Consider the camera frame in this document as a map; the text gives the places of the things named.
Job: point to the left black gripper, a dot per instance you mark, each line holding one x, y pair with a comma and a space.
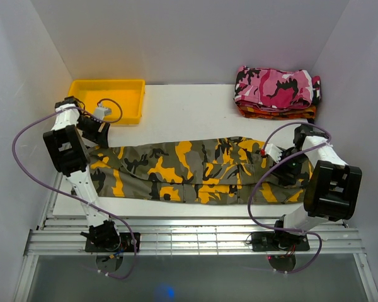
101, 138

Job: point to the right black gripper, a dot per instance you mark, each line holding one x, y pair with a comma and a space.
285, 179

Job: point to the yellow green camouflage trousers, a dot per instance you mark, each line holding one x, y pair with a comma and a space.
217, 171

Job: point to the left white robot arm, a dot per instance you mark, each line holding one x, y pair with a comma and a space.
70, 157

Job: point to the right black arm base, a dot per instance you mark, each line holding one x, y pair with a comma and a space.
261, 243

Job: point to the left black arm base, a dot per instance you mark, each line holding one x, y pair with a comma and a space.
126, 245

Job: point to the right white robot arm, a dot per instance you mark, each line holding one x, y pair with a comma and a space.
330, 194

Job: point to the orange camouflage folded trousers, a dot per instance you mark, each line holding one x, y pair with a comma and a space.
293, 114

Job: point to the pink camouflage folded trousers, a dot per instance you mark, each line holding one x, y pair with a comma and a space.
276, 90

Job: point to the yellow plastic tray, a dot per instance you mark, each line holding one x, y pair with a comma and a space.
123, 97

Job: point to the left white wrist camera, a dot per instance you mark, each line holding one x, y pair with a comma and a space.
101, 112

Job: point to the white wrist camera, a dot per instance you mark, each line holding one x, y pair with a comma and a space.
101, 112
272, 151

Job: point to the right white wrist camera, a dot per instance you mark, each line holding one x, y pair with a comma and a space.
272, 151

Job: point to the aluminium rail frame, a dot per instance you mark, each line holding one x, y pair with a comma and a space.
176, 229

